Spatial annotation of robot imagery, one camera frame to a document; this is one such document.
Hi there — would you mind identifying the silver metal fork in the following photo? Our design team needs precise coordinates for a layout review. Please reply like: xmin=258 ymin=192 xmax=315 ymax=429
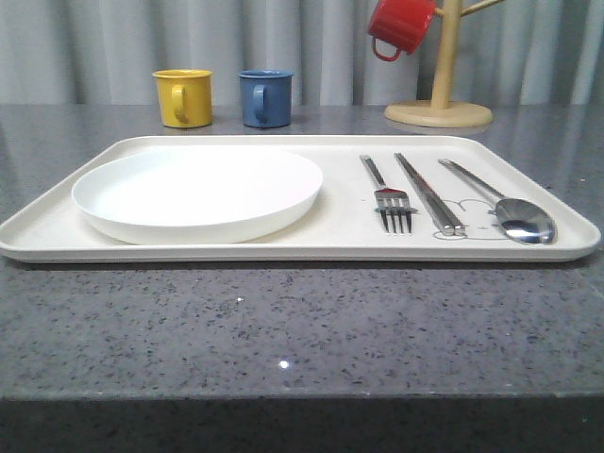
xmin=360 ymin=155 xmax=415 ymax=234

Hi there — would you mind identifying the white round plate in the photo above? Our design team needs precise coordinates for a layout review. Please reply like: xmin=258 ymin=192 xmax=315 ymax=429
xmin=72 ymin=146 xmax=324 ymax=244

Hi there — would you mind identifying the silver metal spoon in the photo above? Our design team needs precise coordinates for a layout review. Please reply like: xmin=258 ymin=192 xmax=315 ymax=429
xmin=439 ymin=159 xmax=557 ymax=244

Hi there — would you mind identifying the cream rabbit serving tray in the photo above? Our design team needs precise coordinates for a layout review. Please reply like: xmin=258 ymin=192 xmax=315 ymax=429
xmin=1 ymin=135 xmax=601 ymax=262

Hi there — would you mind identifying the blue enamel mug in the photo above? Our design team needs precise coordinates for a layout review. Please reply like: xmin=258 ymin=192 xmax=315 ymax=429
xmin=239 ymin=70 xmax=294 ymax=128

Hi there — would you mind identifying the yellow enamel mug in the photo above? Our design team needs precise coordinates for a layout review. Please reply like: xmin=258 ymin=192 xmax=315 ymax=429
xmin=153 ymin=69 xmax=213 ymax=128

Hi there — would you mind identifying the wooden mug tree stand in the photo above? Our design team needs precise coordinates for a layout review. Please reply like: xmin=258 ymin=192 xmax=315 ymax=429
xmin=384 ymin=0 xmax=499 ymax=127

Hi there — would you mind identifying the red enamel mug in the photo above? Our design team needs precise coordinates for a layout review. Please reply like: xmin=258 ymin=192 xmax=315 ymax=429
xmin=368 ymin=0 xmax=437 ymax=61

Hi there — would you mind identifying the grey curtain backdrop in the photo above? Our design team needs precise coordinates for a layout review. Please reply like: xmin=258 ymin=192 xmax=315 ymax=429
xmin=1 ymin=1 xmax=603 ymax=107

